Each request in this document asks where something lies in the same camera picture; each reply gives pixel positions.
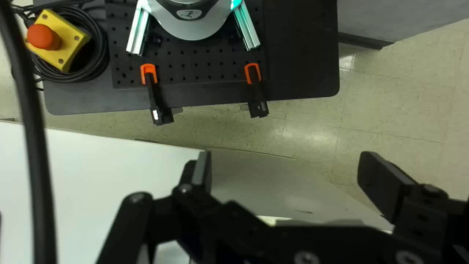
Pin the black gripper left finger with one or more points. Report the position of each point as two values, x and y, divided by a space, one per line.
201 170

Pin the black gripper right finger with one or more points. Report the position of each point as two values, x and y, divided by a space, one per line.
386 183

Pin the yellow emergency stop button box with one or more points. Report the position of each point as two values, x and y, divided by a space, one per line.
68 44

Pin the orange black bar clamp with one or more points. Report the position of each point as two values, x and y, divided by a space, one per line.
255 95
156 100

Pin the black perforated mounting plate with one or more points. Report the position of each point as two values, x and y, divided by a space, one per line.
195 63

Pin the silver aluminium profile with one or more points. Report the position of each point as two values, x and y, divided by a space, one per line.
246 29
139 31

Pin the black cart top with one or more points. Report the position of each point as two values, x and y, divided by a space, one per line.
302 48

